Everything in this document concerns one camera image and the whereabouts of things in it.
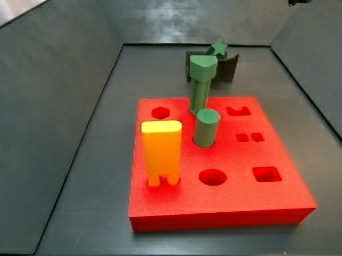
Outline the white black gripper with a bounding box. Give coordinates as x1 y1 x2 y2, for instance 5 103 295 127
287 0 312 6

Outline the green star-profile bar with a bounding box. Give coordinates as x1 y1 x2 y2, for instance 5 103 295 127
205 40 227 57

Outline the black curved fixture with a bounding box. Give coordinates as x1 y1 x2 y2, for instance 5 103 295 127
185 51 239 82

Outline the green pentagon-head peg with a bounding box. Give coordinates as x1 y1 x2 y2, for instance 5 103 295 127
188 55 217 114

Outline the green cylinder peg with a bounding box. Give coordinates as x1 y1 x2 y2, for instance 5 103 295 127
193 108 220 148

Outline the yellow rounded peg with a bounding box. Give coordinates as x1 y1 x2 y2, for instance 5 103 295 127
140 120 183 187

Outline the red shape-sorter block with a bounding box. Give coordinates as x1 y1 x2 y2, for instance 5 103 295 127
128 97 316 232

